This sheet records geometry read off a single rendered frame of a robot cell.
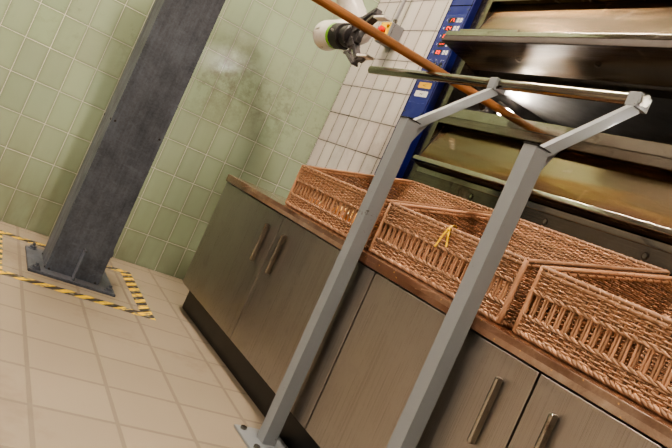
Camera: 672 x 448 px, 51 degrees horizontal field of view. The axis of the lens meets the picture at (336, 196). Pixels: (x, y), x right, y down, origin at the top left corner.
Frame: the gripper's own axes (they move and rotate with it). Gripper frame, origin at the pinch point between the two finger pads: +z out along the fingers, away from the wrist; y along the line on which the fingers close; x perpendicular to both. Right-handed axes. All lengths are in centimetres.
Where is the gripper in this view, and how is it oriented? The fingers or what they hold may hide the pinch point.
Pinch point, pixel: (377, 37)
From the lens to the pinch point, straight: 230.0
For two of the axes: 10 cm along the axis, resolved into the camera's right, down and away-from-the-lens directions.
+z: 4.7, 2.2, -8.6
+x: -7.8, -3.5, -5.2
